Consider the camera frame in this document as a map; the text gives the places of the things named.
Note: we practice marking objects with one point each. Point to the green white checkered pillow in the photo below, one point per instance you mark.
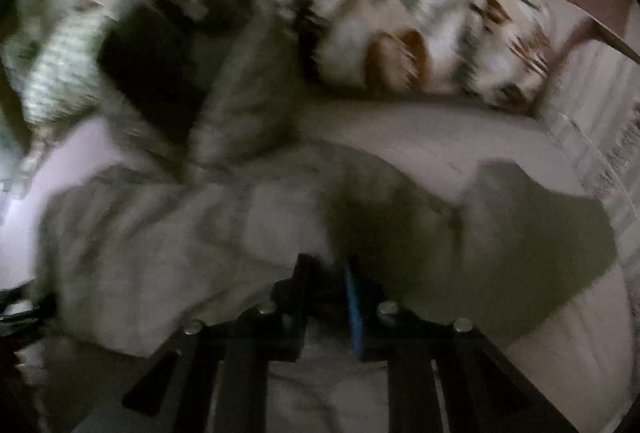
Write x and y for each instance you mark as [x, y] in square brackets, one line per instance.
[58, 79]

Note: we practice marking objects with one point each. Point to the striped floral cushion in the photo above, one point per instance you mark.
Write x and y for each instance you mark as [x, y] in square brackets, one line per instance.
[591, 108]

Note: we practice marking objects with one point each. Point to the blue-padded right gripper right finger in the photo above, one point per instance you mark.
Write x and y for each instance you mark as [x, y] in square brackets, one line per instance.
[442, 378]

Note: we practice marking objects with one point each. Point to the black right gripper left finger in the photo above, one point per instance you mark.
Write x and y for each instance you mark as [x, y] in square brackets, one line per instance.
[215, 378]

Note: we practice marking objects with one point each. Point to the leaf-patterned cream blanket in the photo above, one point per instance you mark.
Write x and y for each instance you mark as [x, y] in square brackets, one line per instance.
[494, 50]

